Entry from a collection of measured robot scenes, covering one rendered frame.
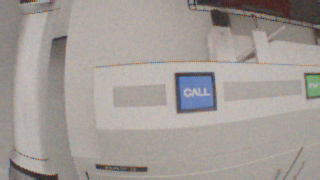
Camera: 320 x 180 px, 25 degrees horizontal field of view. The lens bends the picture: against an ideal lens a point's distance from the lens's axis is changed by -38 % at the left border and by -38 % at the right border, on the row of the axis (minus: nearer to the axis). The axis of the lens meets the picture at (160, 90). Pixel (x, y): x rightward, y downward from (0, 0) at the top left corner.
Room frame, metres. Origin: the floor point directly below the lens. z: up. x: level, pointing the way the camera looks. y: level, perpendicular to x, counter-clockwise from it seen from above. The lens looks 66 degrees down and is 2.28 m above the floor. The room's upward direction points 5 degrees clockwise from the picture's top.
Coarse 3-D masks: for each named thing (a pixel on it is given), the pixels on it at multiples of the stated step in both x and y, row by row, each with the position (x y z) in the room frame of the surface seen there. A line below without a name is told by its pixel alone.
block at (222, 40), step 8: (216, 32) 0.73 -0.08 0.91; (224, 32) 0.73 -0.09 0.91; (216, 40) 0.71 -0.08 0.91; (224, 40) 0.71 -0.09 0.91; (232, 40) 0.72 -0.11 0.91; (216, 48) 0.70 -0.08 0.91; (224, 48) 0.70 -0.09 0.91; (232, 48) 0.70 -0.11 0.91; (216, 56) 0.69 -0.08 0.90; (224, 56) 0.69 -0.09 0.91; (232, 56) 0.69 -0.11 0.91
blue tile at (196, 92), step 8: (184, 80) 0.61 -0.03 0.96; (192, 80) 0.61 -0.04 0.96; (200, 80) 0.61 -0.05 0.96; (208, 80) 0.62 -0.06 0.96; (184, 88) 0.60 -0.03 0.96; (192, 88) 0.60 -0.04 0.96; (200, 88) 0.60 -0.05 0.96; (208, 88) 0.60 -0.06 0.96; (184, 96) 0.59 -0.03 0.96; (192, 96) 0.59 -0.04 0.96; (200, 96) 0.59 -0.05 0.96; (208, 96) 0.59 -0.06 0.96; (184, 104) 0.58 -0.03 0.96; (192, 104) 0.58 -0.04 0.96; (200, 104) 0.58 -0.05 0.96; (208, 104) 0.58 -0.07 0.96
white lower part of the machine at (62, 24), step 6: (72, 0) 1.14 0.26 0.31; (66, 6) 1.14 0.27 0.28; (60, 12) 1.13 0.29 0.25; (66, 12) 1.14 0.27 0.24; (60, 18) 1.13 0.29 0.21; (66, 18) 1.14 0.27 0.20; (60, 24) 1.13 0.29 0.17; (66, 24) 1.14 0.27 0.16; (54, 30) 1.13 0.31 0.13; (60, 30) 1.13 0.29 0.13; (66, 30) 1.14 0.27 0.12; (54, 36) 1.13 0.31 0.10; (60, 36) 1.13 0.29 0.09; (66, 36) 1.17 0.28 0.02
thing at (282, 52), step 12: (240, 36) 0.75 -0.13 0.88; (240, 48) 0.72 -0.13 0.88; (276, 48) 0.74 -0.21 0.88; (288, 48) 0.75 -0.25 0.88; (300, 48) 0.76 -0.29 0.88; (312, 48) 0.77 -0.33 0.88; (252, 60) 0.70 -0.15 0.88; (276, 60) 0.71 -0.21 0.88; (288, 60) 0.72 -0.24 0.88; (300, 60) 0.73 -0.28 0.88; (312, 60) 0.73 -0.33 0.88
